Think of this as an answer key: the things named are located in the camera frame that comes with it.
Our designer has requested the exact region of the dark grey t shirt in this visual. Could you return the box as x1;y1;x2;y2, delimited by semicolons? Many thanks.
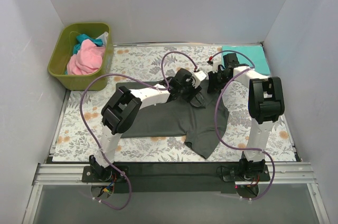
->
122;80;220;159

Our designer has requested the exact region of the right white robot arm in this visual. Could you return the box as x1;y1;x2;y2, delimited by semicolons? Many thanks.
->
207;50;285;181

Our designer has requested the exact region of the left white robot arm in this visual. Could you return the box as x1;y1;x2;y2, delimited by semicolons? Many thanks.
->
89;69;207;182

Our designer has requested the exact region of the folded teal t shirt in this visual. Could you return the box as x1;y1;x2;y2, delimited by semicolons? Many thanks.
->
222;45;270;76

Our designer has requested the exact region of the white plastic bag in bin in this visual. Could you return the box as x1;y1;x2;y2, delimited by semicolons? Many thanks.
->
97;32;109;46

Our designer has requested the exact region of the teal cloth in bin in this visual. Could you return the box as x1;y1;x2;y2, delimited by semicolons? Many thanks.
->
73;34;105;54

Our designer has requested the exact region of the pink t shirt in bin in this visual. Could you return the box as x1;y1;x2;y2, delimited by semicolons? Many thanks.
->
67;39;106;75

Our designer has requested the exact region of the green plastic laundry bin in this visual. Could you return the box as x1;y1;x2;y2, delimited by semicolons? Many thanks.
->
48;22;114;91

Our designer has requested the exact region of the floral patterned table mat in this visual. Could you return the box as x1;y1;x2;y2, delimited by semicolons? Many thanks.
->
52;44;295;163

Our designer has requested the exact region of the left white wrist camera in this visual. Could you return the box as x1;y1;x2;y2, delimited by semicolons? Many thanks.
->
192;70;208;88

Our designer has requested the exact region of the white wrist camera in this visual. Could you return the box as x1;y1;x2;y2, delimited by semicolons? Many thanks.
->
208;57;224;73
192;70;208;88

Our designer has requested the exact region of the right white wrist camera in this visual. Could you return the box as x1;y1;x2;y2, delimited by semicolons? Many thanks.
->
208;57;224;73

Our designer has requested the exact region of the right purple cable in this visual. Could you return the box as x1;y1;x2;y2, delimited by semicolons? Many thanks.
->
211;50;276;201

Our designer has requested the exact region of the purple cable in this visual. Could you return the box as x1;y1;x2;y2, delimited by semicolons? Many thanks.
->
80;51;133;210
211;50;276;201

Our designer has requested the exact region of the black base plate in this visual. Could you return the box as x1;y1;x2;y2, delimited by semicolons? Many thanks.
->
81;162;272;194

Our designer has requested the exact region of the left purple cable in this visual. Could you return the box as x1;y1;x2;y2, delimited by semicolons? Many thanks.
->
80;51;133;210

